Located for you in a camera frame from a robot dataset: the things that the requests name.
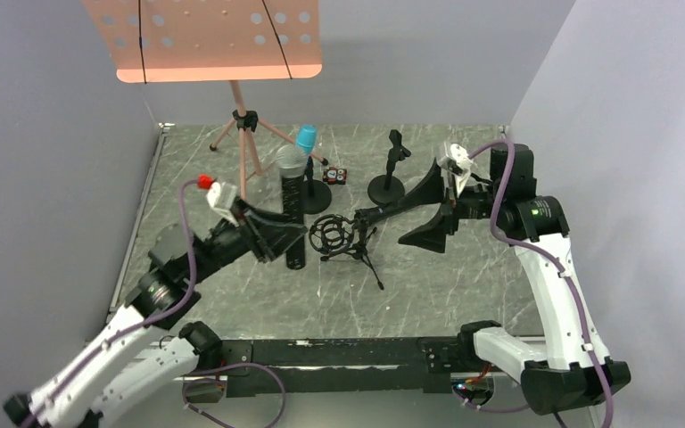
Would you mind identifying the black tall mic stand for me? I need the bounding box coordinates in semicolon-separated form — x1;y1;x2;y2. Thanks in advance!
367;129;411;205

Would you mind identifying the black shock mount tripod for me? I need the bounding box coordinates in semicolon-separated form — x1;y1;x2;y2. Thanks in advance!
308;214;384;291

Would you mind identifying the black microphone orange tip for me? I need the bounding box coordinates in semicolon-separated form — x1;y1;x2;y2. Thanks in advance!
352;197;433;229

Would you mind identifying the small red black cube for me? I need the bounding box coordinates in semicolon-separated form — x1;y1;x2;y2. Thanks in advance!
323;167;347;185

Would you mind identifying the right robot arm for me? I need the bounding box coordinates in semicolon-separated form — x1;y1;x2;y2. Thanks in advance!
400;140;631;426

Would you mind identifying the black round-base mic stand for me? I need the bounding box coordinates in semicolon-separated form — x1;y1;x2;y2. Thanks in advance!
301;156;332;214

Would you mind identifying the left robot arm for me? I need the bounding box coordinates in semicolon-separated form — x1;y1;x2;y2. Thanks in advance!
3;198;306;427

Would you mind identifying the black microphone silver grille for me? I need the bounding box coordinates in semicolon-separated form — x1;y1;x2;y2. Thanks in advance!
275;144;309;271

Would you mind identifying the pink music stand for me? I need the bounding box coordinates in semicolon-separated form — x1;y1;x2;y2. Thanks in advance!
84;0;323;196

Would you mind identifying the blue microphone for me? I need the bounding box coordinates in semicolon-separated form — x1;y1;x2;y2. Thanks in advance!
295;124;317;156

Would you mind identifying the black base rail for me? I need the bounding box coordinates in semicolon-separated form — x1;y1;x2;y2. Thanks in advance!
159;336;491;398

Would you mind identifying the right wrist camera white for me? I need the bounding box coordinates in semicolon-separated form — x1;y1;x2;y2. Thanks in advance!
435;142;474;199

